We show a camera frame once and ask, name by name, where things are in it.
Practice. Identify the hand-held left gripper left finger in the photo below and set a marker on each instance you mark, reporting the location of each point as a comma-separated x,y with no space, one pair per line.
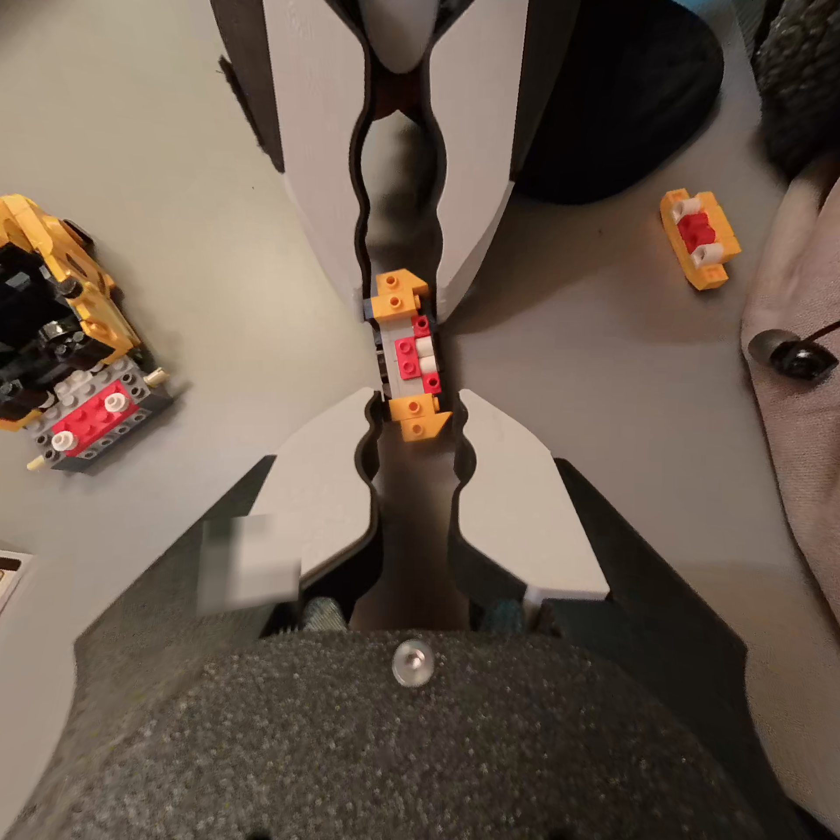
315,485

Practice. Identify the black armrest pad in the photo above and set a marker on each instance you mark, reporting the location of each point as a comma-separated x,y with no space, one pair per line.
630,98

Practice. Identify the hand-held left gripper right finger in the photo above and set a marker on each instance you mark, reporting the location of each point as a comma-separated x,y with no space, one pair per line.
525,512

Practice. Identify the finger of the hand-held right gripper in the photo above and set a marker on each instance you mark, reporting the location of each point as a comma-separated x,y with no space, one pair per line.
315,131
479,131

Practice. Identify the orange curved lego subassembly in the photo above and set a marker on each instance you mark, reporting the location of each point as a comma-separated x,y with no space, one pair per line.
725,239

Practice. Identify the grey plate lego subassembly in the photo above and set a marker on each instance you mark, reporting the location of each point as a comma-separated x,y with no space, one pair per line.
413,426

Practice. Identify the dark fleece jacket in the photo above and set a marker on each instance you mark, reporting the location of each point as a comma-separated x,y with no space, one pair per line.
800,85

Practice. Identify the yellow lego car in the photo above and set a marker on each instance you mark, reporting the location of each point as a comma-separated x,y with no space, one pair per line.
85,420

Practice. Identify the beige hooded sweatshirt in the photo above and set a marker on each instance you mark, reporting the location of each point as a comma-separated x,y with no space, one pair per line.
807,459

